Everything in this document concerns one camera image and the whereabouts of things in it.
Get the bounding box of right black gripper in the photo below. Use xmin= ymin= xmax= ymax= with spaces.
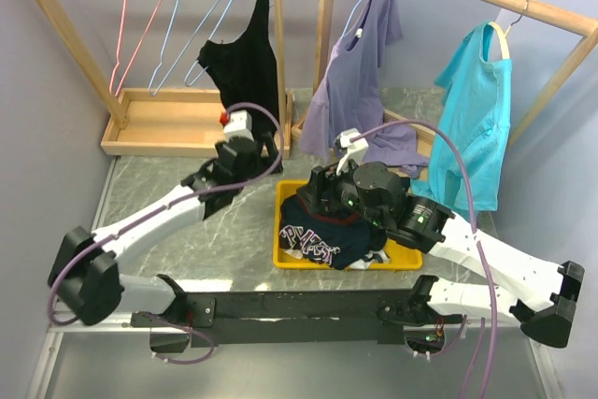
xmin=295 ymin=152 xmax=389 ymax=229

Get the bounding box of black tank top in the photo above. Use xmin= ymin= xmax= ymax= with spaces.
xmin=197 ymin=0 xmax=279 ymax=117

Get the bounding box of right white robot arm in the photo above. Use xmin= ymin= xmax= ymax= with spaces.
xmin=297 ymin=162 xmax=585 ymax=349

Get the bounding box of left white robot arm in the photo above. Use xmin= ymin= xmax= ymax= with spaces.
xmin=48 ymin=133 xmax=282 ymax=326

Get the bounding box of wooden hanger with metal hook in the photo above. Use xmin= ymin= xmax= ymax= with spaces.
xmin=488 ymin=0 xmax=530 ymax=60

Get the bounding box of navy printed shirt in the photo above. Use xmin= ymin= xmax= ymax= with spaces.
xmin=278 ymin=194 xmax=391 ymax=270

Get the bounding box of yellow plastic bin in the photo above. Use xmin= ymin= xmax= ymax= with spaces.
xmin=272 ymin=179 xmax=423 ymax=271

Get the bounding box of left wooden clothes rack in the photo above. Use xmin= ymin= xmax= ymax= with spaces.
xmin=36 ymin=0 xmax=292 ymax=157

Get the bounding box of wooden clothes rack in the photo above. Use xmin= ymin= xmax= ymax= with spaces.
xmin=313 ymin=0 xmax=597 ymax=148
xmin=36 ymin=0 xmax=292 ymax=157

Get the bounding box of purple t-shirt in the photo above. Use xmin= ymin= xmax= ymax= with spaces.
xmin=299 ymin=0 xmax=403 ymax=162

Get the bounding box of black base bar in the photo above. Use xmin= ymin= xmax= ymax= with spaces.
xmin=130 ymin=275 xmax=463 ymax=348

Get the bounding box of turquoise t-shirt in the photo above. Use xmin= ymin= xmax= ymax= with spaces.
xmin=411 ymin=21 xmax=512 ymax=219

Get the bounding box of right wooden clothes rack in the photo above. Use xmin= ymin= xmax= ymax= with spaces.
xmin=313 ymin=0 xmax=597 ymax=148

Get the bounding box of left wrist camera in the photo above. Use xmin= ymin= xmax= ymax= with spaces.
xmin=220 ymin=110 xmax=253 ymax=141

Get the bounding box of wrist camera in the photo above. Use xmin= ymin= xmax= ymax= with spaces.
xmin=220 ymin=110 xmax=253 ymax=141
xmin=335 ymin=128 xmax=368 ymax=176

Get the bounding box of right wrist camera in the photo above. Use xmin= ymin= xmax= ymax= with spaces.
xmin=335 ymin=128 xmax=368 ymax=176

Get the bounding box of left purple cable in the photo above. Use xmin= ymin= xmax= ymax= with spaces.
xmin=46 ymin=102 xmax=285 ymax=325

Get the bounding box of purple cable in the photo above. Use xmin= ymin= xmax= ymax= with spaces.
xmin=349 ymin=120 xmax=496 ymax=399
xmin=46 ymin=102 xmax=285 ymax=325

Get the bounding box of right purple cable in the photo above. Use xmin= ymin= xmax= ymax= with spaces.
xmin=349 ymin=120 xmax=496 ymax=399

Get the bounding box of light blue wire hanger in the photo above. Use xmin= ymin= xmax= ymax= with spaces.
xmin=148 ymin=0 xmax=221 ymax=96

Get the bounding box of pink wire hanger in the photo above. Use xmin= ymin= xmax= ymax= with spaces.
xmin=108 ymin=0 xmax=164 ymax=98

